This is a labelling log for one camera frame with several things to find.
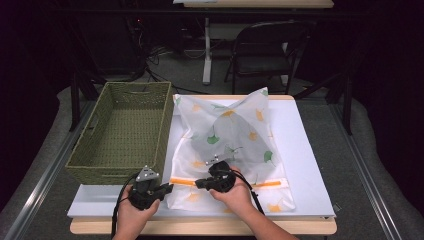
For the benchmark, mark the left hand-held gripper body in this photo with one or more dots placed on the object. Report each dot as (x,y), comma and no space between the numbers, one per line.
(145,196)

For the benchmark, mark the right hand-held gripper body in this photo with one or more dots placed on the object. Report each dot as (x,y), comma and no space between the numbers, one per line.
(223,178)

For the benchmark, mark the white leaf-print mesh laundry bag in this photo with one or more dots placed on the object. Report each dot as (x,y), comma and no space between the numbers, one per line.
(233,133)

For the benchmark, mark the green woven basket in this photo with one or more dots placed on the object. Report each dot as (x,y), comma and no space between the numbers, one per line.
(126,133)

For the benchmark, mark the person's right hand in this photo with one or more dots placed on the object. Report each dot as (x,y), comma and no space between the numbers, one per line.
(238,200)

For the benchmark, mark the person's left hand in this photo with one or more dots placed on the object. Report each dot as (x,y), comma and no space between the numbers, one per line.
(133,221)

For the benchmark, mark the white board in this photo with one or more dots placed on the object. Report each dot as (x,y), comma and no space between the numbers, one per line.
(306,160)

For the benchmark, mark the black metal stand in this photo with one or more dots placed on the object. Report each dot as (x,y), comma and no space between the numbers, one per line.
(347,110)
(75,106)

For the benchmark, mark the black folding chair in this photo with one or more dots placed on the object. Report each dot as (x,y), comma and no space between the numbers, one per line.
(263,65)

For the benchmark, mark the white-legged wooden desk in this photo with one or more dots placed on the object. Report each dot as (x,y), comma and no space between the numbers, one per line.
(207,50)

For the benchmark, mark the aluminium floor rail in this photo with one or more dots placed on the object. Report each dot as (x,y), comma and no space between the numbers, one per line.
(363,173)
(50,170)

